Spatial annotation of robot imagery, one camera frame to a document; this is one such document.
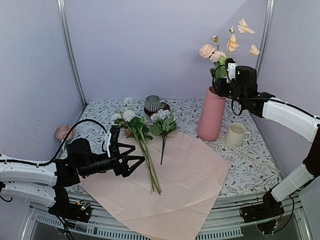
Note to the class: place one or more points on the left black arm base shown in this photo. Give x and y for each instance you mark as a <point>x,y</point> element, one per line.
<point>62,207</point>

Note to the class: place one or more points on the white ranunculus flower stem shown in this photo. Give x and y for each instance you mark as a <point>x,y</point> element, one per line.
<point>140,132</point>

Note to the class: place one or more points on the pink rose flower stem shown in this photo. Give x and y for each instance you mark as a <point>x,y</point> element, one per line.
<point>217,57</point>

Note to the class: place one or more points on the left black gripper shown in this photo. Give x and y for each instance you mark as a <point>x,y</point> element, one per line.
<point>122,168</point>

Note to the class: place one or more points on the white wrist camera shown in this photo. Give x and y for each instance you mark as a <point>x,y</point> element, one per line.
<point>110,138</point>
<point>230,69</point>

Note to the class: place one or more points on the dark red small object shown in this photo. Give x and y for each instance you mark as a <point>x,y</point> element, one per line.
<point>165,106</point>

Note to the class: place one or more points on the striped grey ceramic cup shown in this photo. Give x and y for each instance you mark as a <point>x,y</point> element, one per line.
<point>152,103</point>

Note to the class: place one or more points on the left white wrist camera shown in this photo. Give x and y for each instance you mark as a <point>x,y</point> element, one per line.
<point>110,138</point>

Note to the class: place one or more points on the pink patterned ball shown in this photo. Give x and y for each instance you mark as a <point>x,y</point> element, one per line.
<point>63,131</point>

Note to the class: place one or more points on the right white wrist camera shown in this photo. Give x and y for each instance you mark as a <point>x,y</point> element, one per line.
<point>230,69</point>

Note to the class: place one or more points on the aluminium frame post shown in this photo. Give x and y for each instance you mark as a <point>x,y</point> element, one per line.
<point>69,51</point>
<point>265,18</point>

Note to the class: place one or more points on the floral patterned table mat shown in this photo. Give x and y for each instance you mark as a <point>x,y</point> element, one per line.
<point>244,177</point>

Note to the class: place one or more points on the right aluminium frame post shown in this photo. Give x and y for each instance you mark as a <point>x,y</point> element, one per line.
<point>265,18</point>

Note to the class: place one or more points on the peach blossom flower stem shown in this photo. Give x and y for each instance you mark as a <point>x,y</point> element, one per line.
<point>234,43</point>

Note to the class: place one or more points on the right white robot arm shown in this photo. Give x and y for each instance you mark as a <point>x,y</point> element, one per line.
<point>299,130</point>

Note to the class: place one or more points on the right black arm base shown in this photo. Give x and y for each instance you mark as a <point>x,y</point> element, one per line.
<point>269,208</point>

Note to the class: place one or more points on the white blue hydrangea stem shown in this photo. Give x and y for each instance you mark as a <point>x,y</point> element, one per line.
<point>163,123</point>

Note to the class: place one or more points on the cream ceramic mug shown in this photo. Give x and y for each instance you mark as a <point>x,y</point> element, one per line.
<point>237,134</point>

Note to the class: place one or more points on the cream printed ribbon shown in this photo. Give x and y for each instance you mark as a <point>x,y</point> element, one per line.
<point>261,160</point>

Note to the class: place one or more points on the tall pink vase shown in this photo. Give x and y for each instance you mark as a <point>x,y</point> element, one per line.
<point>210,122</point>

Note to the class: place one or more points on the left aluminium frame post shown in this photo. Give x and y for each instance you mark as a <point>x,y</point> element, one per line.
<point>69,51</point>

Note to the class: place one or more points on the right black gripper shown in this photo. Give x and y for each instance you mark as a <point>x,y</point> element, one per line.
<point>221,89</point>

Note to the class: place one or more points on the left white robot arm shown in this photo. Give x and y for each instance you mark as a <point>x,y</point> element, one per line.
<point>33,172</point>

